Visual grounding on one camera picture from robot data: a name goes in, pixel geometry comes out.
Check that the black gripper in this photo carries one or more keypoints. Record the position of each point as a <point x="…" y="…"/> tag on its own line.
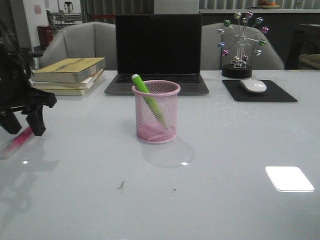
<point x="15" y="87"/>

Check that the pink highlighter pen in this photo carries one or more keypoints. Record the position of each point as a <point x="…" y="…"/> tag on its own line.
<point x="7" y="149"/>

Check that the green highlighter pen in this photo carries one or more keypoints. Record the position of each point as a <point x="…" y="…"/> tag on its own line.
<point x="142" y="86"/>

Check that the pink mesh pen holder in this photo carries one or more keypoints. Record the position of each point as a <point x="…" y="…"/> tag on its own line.
<point x="148" y="129"/>

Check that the bottom pale book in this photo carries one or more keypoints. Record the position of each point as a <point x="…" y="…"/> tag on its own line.
<point x="73" y="91"/>

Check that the middle white book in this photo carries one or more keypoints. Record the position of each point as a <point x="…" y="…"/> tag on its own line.
<point x="83" y="85"/>

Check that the top yellow book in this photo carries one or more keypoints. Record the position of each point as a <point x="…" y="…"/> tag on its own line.
<point x="70" y="70"/>

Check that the red trash bin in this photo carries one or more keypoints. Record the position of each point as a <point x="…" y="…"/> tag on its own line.
<point x="45" y="35"/>

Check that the left grey armchair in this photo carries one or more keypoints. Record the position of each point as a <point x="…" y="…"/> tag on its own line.
<point x="86" y="40"/>

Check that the grey armchair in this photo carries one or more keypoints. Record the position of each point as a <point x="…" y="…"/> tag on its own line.
<point x="86" y="40"/>
<point x="218" y="48"/>

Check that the grey laptop computer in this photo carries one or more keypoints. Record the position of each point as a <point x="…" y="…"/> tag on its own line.
<point x="159" y="47"/>

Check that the white box behind laptop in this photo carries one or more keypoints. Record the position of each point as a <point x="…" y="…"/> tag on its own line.
<point x="176" y="6"/>

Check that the ferris wheel desk ornament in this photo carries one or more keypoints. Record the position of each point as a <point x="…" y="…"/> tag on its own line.
<point x="240" y="39"/>

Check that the right grey armchair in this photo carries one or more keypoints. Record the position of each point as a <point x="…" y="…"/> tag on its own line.
<point x="218" y="48"/>

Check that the white computer mouse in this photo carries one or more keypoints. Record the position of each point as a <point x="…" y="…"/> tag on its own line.
<point x="253" y="86"/>

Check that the black mouse pad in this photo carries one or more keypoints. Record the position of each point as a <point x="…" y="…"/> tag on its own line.
<point x="273" y="93"/>

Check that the fruit bowl on counter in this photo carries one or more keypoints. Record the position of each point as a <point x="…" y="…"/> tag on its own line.
<point x="267" y="5"/>

